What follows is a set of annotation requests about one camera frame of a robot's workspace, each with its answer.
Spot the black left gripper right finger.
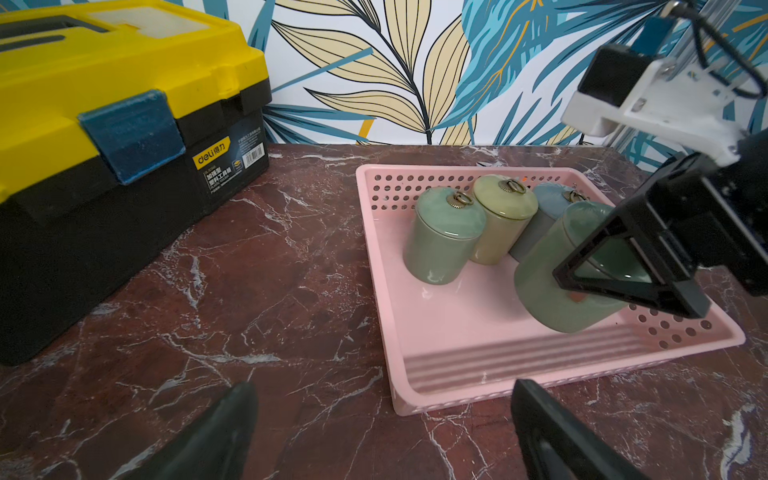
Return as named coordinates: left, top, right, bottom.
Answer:
left=511, top=379, right=647, bottom=479

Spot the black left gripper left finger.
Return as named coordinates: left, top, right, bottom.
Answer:
left=134, top=382, right=258, bottom=479

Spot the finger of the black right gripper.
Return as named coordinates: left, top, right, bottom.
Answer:
left=552, top=201, right=710, bottom=319

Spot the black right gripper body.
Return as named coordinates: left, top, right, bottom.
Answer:
left=647, top=130, right=767, bottom=296

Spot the pink perforated plastic basket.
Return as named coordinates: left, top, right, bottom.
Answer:
left=356, top=164, right=745, bottom=416

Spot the blue back-right canister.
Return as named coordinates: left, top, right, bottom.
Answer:
left=509, top=182, right=587, bottom=262

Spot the yellow-green back-middle canister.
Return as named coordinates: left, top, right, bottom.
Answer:
left=470, top=174, right=538, bottom=265

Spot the dark green back-left canister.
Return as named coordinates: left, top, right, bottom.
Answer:
left=403, top=187, right=486, bottom=285

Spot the yellow black plastic toolbox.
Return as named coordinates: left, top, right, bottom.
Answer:
left=1, top=1, right=271, bottom=366

